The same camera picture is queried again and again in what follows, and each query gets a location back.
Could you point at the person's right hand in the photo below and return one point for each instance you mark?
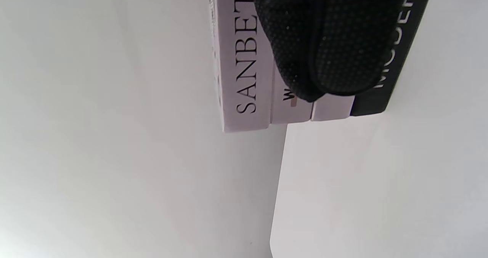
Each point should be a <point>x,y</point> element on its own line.
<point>335,40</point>

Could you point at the white book large black letters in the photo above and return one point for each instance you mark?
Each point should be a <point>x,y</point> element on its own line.
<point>244,60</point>

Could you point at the white backdrop board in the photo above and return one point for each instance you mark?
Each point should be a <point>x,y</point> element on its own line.
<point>114,117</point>

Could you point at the white book small text cover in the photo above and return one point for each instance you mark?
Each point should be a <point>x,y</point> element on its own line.
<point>289,105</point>

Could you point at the white book with black spine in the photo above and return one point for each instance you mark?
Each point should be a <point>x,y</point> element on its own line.
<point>396,60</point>

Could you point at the white book purple floral cover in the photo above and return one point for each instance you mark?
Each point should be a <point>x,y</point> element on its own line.
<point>331,107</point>

